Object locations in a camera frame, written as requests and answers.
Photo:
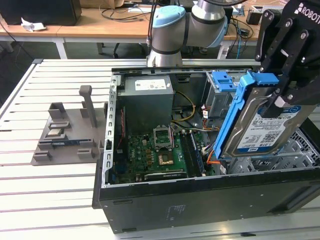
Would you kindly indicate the blue plastic drive latch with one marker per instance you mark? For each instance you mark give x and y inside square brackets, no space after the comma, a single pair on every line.
[222,81]

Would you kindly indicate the hard disk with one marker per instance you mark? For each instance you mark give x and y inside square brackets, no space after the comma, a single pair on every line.
[257,130]

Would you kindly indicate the wooden desk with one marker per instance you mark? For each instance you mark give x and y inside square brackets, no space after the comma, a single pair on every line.
[87,27]

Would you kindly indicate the black graphics card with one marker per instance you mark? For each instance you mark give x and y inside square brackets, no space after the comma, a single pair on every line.
[165,175]

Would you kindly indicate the white power strip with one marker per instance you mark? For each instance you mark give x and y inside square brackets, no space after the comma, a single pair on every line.
[223,52]

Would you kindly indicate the crumpled white paper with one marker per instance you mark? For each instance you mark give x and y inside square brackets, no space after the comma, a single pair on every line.
[32,26]

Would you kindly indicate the green motherboard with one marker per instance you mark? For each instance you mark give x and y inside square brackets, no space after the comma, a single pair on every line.
[140,150]

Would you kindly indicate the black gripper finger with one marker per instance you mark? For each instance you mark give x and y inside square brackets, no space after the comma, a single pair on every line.
[295,55]
[267,37]

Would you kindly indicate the grey metal drive cage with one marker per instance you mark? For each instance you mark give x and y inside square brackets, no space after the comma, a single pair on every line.
[217,105]

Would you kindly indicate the grey metal disk bay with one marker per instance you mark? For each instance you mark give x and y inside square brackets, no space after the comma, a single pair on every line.
[287,162]

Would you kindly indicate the small black container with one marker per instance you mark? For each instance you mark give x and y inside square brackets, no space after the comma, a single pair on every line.
[252,18]

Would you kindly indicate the black speaker box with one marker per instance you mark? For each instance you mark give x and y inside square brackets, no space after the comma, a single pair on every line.
[228,15]

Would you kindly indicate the black RAM slot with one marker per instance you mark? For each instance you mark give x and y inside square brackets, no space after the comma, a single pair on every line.
[186,155]

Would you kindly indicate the grey power supply unit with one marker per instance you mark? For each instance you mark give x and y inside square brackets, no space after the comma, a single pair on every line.
[145,107]

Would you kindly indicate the green RAM stick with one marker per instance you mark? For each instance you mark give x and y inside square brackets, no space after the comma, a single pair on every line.
[198,157]

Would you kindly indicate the dark blue RAM stick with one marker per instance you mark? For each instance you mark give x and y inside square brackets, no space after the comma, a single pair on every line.
[67,143]

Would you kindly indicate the grey parts rack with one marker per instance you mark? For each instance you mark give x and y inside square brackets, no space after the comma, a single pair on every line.
[72,130]

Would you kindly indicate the black open PC case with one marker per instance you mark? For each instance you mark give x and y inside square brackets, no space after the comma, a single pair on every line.
[200,205]

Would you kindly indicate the silver CPU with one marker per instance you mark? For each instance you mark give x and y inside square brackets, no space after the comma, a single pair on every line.
[54,133]

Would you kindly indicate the locking lever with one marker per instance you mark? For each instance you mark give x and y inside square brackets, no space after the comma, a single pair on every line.
[172,136]

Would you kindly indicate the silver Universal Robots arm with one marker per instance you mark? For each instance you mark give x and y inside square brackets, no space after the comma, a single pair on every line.
[170,32]

